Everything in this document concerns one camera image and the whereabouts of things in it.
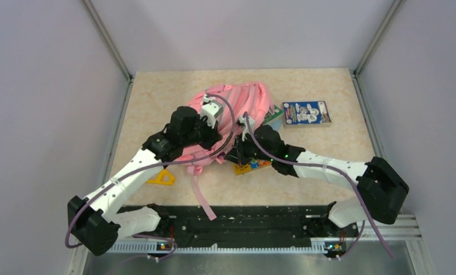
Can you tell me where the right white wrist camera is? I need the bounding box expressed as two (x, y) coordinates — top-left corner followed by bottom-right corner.
(238, 114), (255, 142)

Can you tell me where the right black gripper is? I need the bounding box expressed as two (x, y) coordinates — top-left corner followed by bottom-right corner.
(226, 131), (275, 166)

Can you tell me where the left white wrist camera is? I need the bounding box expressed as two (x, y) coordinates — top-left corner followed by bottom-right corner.
(200, 95), (224, 129)

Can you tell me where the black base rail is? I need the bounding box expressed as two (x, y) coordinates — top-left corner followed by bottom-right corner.
(123, 205), (360, 249)

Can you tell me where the blue cartoon book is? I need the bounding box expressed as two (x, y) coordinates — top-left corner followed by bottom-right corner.
(282, 100), (332, 126)

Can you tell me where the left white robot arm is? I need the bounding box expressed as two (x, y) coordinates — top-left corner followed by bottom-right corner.
(65, 103), (227, 256)

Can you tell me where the light blue book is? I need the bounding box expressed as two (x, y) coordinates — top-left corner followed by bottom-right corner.
(267, 120), (283, 131)

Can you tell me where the pink student backpack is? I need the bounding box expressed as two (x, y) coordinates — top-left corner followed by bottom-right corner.
(177, 82), (274, 221)

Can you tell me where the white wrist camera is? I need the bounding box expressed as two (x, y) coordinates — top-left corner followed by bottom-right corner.
(200, 95), (224, 129)
(238, 114), (255, 142)

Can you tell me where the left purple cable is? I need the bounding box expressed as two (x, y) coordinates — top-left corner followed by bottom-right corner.
(64, 93), (237, 249)

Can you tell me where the yellow storey treehouse book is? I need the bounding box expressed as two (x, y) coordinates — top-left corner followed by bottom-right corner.
(233, 159), (272, 175)

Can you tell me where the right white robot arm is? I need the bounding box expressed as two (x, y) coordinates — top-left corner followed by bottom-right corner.
(225, 125), (410, 236)

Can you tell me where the yellow triangle ruler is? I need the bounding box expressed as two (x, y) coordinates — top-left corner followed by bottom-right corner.
(146, 169), (176, 186)

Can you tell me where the green red-spined book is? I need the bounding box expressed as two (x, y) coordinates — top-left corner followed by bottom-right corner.
(262, 105), (284, 125)

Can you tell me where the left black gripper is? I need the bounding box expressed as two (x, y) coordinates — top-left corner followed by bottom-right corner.
(181, 113), (221, 150)

